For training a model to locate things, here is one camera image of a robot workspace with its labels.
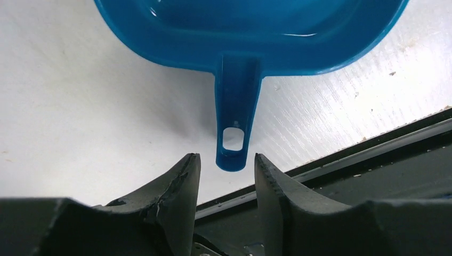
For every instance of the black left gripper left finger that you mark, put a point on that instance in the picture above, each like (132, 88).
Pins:
(156, 219)

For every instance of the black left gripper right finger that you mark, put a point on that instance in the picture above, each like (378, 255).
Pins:
(295, 220)

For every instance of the blue dustpan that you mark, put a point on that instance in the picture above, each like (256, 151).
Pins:
(242, 42)

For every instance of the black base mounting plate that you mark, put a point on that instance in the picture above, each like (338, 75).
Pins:
(411, 162)

